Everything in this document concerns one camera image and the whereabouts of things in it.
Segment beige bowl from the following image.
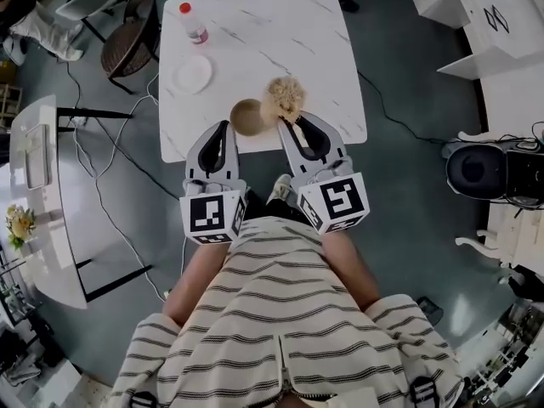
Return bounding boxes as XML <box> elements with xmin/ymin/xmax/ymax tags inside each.
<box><xmin>229</xmin><ymin>98</ymin><xmax>270</xmax><ymax>138</ymax></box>

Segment person's right forearm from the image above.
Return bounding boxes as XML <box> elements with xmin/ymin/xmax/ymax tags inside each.
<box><xmin>320</xmin><ymin>229</ymin><xmax>383</xmax><ymax>314</ymax></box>

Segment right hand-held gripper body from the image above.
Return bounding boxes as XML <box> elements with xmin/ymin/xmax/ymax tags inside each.
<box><xmin>292</xmin><ymin>158</ymin><xmax>370</xmax><ymax>235</ymax></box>

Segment small black floor device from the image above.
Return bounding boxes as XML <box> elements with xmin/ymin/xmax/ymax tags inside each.
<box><xmin>416</xmin><ymin>296</ymin><xmax>445</xmax><ymax>326</ymax></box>

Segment yellow flower bouquet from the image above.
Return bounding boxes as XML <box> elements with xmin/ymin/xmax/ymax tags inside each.
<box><xmin>4</xmin><ymin>204</ymin><xmax>38</xmax><ymax>251</ymax></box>

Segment white marble table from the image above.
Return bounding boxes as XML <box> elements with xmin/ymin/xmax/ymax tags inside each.
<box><xmin>158</xmin><ymin>0</ymin><xmax>369</xmax><ymax>164</ymax></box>

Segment person's black trousers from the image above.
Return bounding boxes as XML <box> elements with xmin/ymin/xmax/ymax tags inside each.
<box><xmin>244</xmin><ymin>187</ymin><xmax>314</xmax><ymax>229</ymax></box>

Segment white carved bench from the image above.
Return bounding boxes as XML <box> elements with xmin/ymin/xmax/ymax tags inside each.
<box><xmin>455</xmin><ymin>193</ymin><xmax>544</xmax><ymax>268</ymax></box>

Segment cream striped shirt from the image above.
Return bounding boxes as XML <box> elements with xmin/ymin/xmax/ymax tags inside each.
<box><xmin>110</xmin><ymin>217</ymin><xmax>465</xmax><ymax>408</ymax></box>

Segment black metal rack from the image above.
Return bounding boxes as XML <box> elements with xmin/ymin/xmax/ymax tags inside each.
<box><xmin>0</xmin><ymin>244</ymin><xmax>42</xmax><ymax>326</ymax></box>

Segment white tray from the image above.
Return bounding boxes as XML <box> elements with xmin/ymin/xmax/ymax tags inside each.
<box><xmin>23</xmin><ymin>123</ymin><xmax>51</xmax><ymax>191</ymax></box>

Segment black strap buckle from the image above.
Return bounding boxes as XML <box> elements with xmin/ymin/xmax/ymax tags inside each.
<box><xmin>127</xmin><ymin>391</ymin><xmax>159</xmax><ymax>408</ymax></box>
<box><xmin>408</xmin><ymin>376</ymin><xmax>439</xmax><ymax>408</ymax></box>

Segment clear bottle with red cap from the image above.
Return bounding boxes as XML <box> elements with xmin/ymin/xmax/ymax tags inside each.
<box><xmin>178</xmin><ymin>1</ymin><xmax>210</xmax><ymax>46</ymax></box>

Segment grey and black backpack rig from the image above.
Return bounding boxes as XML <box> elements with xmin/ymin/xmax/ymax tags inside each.
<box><xmin>441</xmin><ymin>133</ymin><xmax>544</xmax><ymax>208</ymax></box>

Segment white plate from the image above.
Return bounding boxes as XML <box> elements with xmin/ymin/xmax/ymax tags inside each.
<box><xmin>172</xmin><ymin>54</ymin><xmax>214</xmax><ymax>95</ymax></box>

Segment brown wicker chair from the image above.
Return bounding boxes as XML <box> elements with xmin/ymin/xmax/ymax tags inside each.
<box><xmin>100</xmin><ymin>0</ymin><xmax>162</xmax><ymax>96</ymax></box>

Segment beige fluffy noodle ball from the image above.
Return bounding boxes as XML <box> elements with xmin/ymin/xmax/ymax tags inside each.
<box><xmin>258</xmin><ymin>76</ymin><xmax>309</xmax><ymax>123</ymax></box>

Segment white cable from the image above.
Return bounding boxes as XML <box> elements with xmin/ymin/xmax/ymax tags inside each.
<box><xmin>70</xmin><ymin>72</ymin><xmax>167</xmax><ymax>303</ymax></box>

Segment black cable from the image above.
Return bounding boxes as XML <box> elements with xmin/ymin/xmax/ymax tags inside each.
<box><xmin>357</xmin><ymin>71</ymin><xmax>445</xmax><ymax>144</ymax></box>
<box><xmin>87</xmin><ymin>116</ymin><xmax>182</xmax><ymax>201</ymax></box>

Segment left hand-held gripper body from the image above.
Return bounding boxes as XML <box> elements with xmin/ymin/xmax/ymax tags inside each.
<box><xmin>178</xmin><ymin>178</ymin><xmax>249</xmax><ymax>246</ymax></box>

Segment white counter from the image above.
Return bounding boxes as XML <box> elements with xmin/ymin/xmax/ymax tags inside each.
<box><xmin>405</xmin><ymin>0</ymin><xmax>544</xmax><ymax>138</ymax></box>

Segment person's white shoe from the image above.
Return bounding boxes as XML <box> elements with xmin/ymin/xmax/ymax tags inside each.
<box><xmin>266</xmin><ymin>173</ymin><xmax>294</xmax><ymax>207</ymax></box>

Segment person's left forearm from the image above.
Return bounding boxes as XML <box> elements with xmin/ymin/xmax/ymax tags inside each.
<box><xmin>162</xmin><ymin>235</ymin><xmax>239</xmax><ymax>326</ymax></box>

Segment white oval table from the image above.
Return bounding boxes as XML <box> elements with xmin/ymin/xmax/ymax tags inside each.
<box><xmin>8</xmin><ymin>93</ymin><xmax>153</xmax><ymax>310</ymax></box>

